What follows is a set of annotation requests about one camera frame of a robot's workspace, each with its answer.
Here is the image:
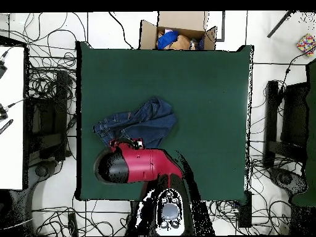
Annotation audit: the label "white table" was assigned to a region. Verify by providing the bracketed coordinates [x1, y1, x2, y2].
[0, 45, 25, 191]

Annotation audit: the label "black ribbed strap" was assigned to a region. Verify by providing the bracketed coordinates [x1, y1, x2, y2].
[0, 118, 14, 135]

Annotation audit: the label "black metal rod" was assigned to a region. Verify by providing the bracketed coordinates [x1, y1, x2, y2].
[267, 10, 294, 38]

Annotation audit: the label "green covered side table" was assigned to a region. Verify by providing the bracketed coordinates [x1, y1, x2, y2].
[291, 59, 316, 208]

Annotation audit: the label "open cardboard box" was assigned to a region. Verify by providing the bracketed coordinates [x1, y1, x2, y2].
[139, 10, 218, 51]

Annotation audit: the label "bright blue cloth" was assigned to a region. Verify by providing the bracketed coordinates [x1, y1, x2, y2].
[157, 30, 180, 50]

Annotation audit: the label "blue denim jeans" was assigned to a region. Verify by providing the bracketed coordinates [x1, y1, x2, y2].
[93, 97, 178, 149]

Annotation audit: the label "dark green table cloth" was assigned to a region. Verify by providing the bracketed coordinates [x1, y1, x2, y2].
[75, 40, 254, 206]

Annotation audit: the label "colourful dotted cloth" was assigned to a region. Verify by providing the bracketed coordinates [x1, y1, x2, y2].
[296, 33, 316, 57]

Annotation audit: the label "black power strip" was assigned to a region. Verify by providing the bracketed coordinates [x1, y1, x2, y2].
[67, 212, 79, 236]

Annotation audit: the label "tan fabric item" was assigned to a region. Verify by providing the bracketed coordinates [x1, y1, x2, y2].
[170, 34, 192, 51]

